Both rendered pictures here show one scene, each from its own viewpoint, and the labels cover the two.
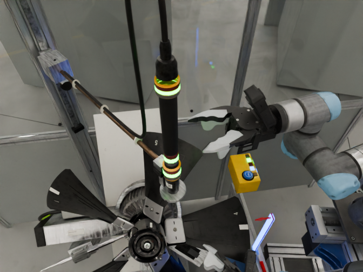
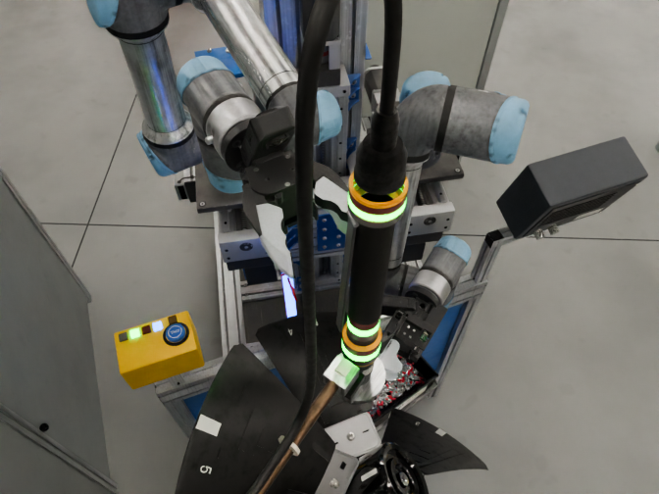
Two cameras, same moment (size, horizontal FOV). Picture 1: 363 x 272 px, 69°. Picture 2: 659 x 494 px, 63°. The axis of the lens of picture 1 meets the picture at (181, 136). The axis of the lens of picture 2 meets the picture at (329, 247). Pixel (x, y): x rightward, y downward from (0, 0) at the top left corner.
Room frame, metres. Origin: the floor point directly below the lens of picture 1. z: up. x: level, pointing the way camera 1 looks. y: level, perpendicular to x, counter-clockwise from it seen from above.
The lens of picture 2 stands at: (0.46, 0.27, 2.11)
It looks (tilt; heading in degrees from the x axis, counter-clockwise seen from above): 54 degrees down; 257
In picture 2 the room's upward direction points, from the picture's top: straight up
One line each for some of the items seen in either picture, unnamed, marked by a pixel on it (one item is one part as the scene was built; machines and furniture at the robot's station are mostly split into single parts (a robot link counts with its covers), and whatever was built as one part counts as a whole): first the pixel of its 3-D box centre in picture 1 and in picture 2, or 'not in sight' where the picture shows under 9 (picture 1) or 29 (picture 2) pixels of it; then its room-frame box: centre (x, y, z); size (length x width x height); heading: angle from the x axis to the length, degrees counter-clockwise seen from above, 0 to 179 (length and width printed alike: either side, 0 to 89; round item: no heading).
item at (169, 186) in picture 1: (170, 141); (366, 295); (0.37, 0.02, 1.66); 0.04 x 0.04 x 0.46
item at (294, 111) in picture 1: (284, 115); (238, 134); (0.46, -0.25, 1.64); 0.08 x 0.05 x 0.08; 18
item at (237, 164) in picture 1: (243, 173); (161, 351); (0.71, -0.29, 1.02); 0.16 x 0.10 x 0.11; 8
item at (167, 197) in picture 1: (169, 178); (354, 368); (0.37, 0.03, 1.50); 0.09 x 0.07 x 0.10; 43
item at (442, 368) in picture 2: not in sight; (447, 351); (-0.11, -0.41, 0.39); 0.04 x 0.04 x 0.78; 8
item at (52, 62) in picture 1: (55, 65); not in sight; (0.82, 0.45, 1.54); 0.10 x 0.07 x 0.08; 43
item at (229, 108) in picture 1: (227, 115); (265, 207); (0.44, -0.11, 1.66); 0.09 x 0.05 x 0.02; 86
